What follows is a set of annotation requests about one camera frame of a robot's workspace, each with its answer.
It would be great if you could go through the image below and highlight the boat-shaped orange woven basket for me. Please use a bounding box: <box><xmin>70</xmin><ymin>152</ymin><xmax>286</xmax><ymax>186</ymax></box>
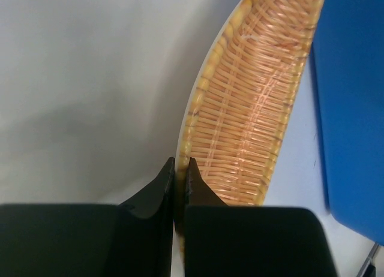
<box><xmin>175</xmin><ymin>0</ymin><xmax>324</xmax><ymax>265</ymax></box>

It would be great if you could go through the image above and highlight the blue plastic bin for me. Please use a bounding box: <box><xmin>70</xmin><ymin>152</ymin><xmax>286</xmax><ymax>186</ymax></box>
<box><xmin>313</xmin><ymin>0</ymin><xmax>383</xmax><ymax>243</ymax></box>

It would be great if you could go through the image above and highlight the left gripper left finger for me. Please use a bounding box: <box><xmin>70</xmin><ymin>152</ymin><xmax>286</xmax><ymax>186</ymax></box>
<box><xmin>1</xmin><ymin>158</ymin><xmax>175</xmax><ymax>276</ymax></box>

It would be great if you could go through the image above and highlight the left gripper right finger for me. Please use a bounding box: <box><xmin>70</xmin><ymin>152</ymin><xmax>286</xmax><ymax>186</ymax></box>
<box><xmin>184</xmin><ymin>158</ymin><xmax>338</xmax><ymax>276</ymax></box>

